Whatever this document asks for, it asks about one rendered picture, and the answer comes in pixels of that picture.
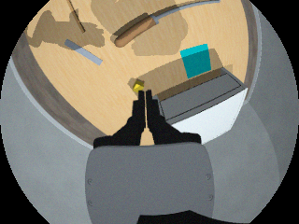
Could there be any olive yellow block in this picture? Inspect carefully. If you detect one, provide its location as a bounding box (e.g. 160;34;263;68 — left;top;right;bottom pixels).
133;80;144;92

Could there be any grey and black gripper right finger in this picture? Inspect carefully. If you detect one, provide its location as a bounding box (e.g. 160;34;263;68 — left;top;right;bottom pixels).
146;90;202;145

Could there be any steel rod with brown wooden handle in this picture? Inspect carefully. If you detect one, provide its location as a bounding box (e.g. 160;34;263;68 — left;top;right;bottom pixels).
114;0;221;48

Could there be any small grey cabinet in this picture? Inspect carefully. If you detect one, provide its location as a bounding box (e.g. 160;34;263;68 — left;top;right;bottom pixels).
152;67;248;145

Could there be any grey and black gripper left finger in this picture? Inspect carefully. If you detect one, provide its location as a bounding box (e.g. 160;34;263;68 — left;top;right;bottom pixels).
93;90;146;148

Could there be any teal square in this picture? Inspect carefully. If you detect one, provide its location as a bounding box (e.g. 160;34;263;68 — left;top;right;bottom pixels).
180;44;211;78

